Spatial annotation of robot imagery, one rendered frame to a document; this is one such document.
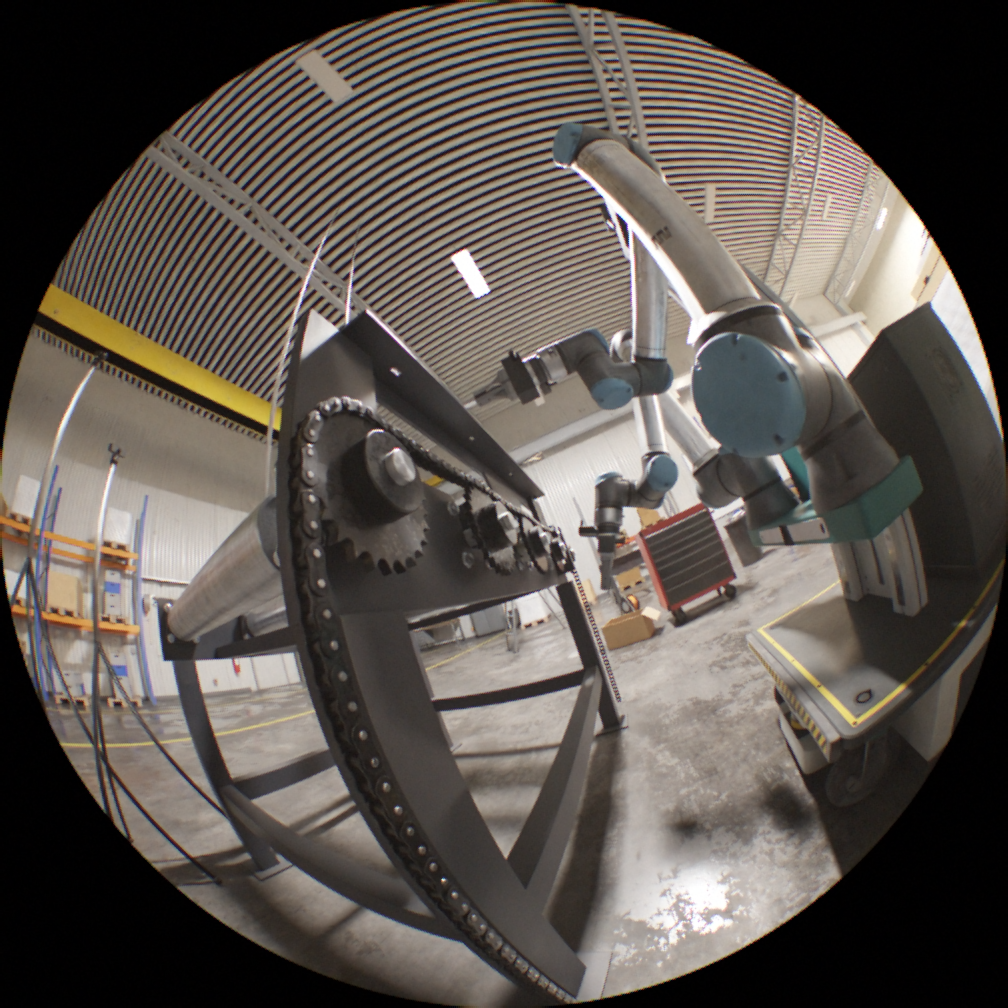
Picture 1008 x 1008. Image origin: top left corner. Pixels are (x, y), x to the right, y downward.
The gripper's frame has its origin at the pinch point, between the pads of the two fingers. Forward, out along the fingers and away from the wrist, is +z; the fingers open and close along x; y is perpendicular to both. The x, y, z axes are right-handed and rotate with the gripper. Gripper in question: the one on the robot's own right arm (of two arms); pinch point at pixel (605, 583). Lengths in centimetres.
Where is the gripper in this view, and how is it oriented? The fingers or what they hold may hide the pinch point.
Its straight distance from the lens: 91.9
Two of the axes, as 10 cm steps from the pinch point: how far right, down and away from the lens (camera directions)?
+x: 3.9, 3.1, 8.7
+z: -1.1, 9.5, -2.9
